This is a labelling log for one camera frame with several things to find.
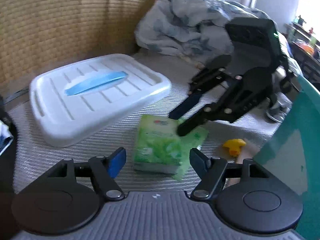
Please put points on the white plastic lid blue handle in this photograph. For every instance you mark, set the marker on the white plastic lid blue handle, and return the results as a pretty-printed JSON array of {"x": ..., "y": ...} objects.
[{"x": 75, "y": 101}]

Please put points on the blue black clothing pile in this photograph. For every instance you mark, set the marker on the blue black clothing pile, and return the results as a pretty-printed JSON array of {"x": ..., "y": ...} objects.
[{"x": 8, "y": 148}]

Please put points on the green tissue pack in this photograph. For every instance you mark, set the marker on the green tissue pack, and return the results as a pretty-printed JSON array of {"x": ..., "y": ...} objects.
[{"x": 159, "y": 149}]

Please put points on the yellow rubber duck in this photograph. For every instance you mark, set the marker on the yellow rubber duck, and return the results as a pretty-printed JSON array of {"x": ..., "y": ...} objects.
[{"x": 234, "y": 146}]

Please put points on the grey woven seat mat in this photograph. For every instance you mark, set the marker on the grey woven seat mat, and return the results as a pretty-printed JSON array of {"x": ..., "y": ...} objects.
[{"x": 34, "y": 156}]

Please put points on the woven straw sofa backrest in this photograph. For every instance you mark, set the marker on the woven straw sofa backrest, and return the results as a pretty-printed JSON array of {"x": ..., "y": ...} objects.
[{"x": 40, "y": 35}]

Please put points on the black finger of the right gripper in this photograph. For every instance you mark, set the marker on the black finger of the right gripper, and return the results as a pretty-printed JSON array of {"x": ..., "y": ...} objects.
[
  {"x": 191, "y": 101},
  {"x": 191, "y": 126}
]

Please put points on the floral white blue cloth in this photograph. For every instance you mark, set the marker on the floral white blue cloth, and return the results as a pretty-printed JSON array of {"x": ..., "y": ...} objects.
[{"x": 191, "y": 29}]

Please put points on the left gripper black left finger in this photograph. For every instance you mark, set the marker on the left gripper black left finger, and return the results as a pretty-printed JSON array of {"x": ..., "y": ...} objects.
[{"x": 89, "y": 181}]

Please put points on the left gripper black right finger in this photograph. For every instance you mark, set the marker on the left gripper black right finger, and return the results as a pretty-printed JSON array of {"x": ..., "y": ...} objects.
[{"x": 213, "y": 173}]

